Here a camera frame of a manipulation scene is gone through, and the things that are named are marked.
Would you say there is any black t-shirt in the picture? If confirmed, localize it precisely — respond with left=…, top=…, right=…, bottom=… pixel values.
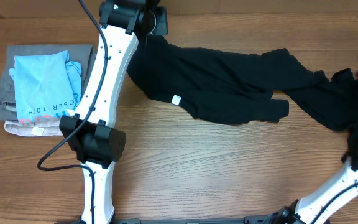
left=127, top=36, right=326, bottom=125

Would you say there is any light blue folded shirt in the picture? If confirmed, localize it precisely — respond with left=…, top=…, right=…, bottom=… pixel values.
left=9, top=50, right=82, bottom=123

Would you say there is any grey folded garment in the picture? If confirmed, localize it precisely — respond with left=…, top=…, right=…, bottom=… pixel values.
left=0, top=44, right=96, bottom=121

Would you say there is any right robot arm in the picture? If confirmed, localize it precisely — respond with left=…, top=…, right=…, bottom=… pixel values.
left=263, top=150, right=358, bottom=224

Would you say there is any black clothes pile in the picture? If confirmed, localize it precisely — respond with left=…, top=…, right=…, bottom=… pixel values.
left=283, top=58, right=358, bottom=194

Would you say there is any beige folded garment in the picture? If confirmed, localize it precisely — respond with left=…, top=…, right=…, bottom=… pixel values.
left=4, top=53, right=101, bottom=138

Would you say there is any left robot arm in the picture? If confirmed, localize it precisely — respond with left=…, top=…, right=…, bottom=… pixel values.
left=60, top=1, right=168, bottom=223

